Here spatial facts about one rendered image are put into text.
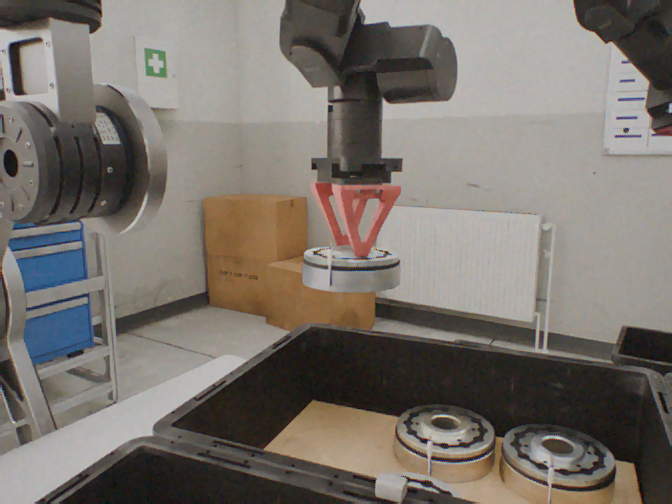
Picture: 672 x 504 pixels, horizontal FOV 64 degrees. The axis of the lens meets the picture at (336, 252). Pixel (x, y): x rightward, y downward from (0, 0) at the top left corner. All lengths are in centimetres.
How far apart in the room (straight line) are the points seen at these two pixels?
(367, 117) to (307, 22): 12
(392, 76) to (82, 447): 72
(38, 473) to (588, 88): 293
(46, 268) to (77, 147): 170
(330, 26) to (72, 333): 213
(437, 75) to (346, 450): 39
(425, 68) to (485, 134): 283
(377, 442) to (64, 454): 51
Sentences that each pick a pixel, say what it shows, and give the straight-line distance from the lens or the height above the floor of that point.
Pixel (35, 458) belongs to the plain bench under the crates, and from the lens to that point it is 96.
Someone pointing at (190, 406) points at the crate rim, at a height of 93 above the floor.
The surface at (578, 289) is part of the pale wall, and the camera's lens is 330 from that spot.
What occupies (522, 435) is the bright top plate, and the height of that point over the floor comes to 86.
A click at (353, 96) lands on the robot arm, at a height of 120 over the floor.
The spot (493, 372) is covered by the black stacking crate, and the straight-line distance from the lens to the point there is 64.
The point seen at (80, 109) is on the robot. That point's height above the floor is 119.
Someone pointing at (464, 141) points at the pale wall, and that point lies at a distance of 337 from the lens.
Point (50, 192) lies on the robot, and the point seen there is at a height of 110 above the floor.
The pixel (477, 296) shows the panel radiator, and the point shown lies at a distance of 333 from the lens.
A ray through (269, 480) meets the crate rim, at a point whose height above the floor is 93.
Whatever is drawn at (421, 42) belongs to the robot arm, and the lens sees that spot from 51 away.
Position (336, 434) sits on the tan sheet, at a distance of 65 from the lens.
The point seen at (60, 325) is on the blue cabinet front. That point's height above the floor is 45.
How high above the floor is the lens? 115
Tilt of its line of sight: 11 degrees down
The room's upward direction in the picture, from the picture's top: straight up
